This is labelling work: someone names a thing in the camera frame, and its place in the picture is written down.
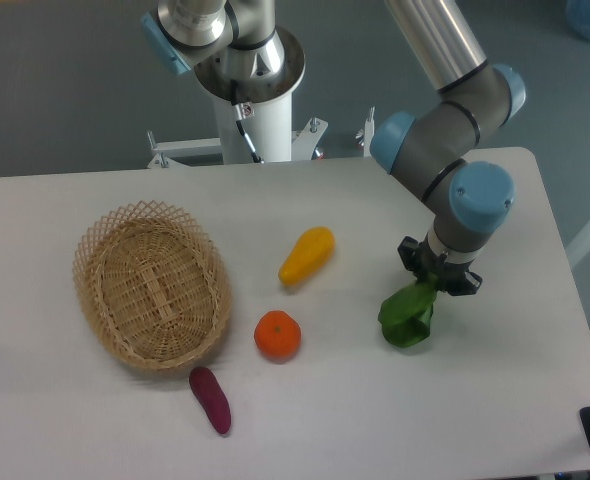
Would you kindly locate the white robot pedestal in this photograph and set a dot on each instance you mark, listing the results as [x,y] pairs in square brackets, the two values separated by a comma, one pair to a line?
[251,91]

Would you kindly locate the green bok choy vegetable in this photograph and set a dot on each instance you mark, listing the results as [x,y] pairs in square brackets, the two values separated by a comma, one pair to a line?
[405,317]

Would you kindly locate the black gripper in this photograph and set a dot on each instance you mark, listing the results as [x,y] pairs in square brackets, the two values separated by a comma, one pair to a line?
[432,262]

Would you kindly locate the purple sweet potato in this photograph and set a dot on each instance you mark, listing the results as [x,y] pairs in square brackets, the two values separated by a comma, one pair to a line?
[212,398]

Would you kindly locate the white base frame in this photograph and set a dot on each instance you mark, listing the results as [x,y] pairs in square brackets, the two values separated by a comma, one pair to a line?
[260,139]

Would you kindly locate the orange tangerine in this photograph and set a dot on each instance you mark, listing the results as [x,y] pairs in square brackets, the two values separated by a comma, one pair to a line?
[277,335]

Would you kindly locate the yellow papaya fruit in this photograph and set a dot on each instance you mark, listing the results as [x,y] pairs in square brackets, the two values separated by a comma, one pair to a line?
[312,250]

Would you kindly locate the woven wicker basket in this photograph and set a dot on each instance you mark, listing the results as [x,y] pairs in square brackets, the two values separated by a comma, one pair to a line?
[152,287]

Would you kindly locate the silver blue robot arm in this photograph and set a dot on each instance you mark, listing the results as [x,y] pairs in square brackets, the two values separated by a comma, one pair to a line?
[425,154]

